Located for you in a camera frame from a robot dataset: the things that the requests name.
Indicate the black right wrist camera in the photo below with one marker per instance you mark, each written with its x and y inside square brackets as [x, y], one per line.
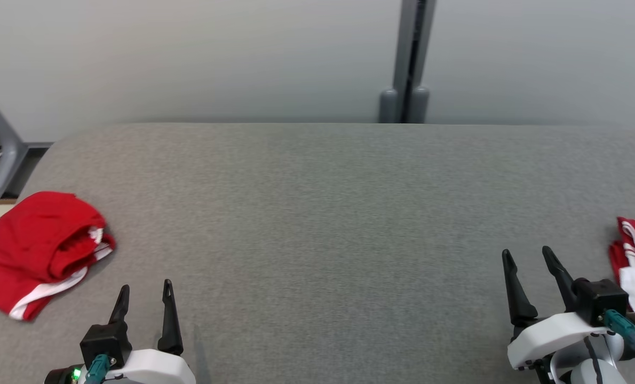
[600, 298]

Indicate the red shorts with white trim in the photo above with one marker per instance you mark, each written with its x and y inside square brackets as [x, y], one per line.
[34, 245]

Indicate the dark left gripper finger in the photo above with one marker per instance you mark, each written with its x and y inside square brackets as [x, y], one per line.
[120, 309]
[169, 330]

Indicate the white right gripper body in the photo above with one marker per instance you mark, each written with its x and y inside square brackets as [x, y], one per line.
[552, 333]

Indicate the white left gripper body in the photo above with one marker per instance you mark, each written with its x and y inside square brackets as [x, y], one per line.
[157, 370]

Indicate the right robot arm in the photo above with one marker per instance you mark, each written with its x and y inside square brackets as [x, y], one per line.
[600, 368]

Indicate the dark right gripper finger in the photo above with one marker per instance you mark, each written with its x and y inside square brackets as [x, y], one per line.
[519, 304]
[563, 282]

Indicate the grey partition post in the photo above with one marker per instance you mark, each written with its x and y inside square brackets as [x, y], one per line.
[405, 53]

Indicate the grey metal table leg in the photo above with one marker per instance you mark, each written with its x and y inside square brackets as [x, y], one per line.
[8, 149]

